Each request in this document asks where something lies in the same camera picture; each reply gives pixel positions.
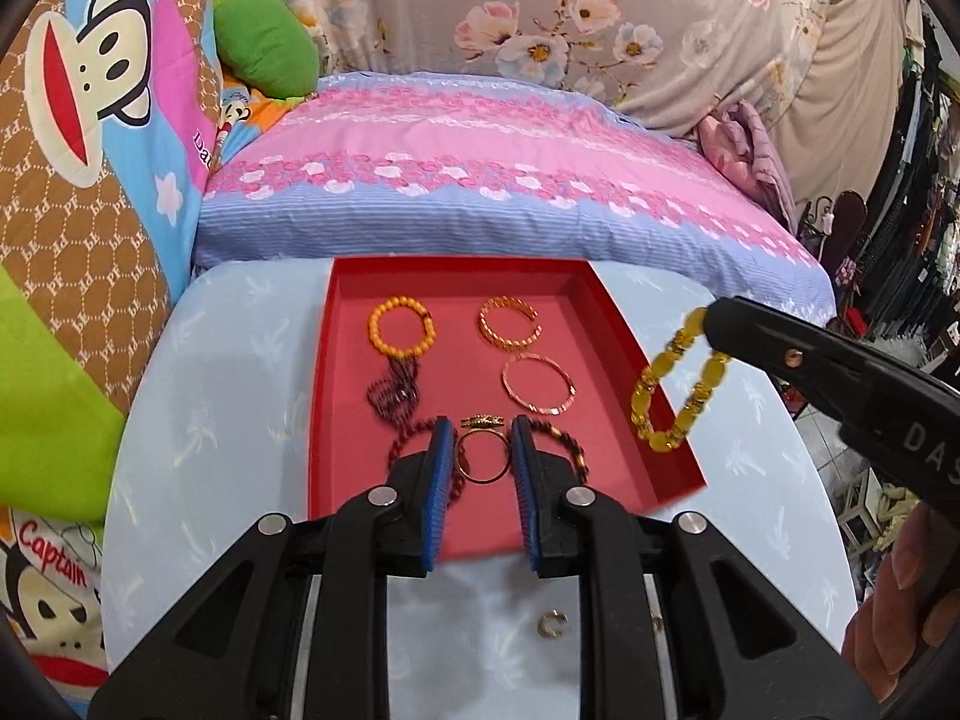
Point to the thin gold bangle with charm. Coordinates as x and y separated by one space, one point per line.
480 421

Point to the light blue palm-print table cover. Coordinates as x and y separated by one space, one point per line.
225 390

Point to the hanging dark clothes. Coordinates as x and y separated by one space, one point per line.
922 165

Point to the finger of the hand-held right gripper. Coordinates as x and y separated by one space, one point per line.
780 349

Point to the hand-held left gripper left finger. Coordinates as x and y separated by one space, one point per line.
439 495

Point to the person's right hand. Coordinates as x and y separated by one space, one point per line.
907 600

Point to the white wooden rack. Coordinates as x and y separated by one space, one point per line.
877 510

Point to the gold leaf-pattern bangle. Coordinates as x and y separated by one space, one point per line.
485 322

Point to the cartoon monkey blanket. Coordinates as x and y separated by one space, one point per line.
75 202

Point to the dark brown chair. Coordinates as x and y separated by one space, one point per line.
850 225

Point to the pink and blue striped pillow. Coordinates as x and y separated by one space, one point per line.
487 150

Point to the engraved gold bangle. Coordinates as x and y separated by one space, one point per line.
507 386

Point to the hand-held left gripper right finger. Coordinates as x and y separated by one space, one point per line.
525 495

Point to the pink quilted cloth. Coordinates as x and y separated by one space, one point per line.
750 157

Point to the green pillow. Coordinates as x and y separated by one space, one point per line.
262 45

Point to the red jewelry box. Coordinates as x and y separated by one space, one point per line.
450 360

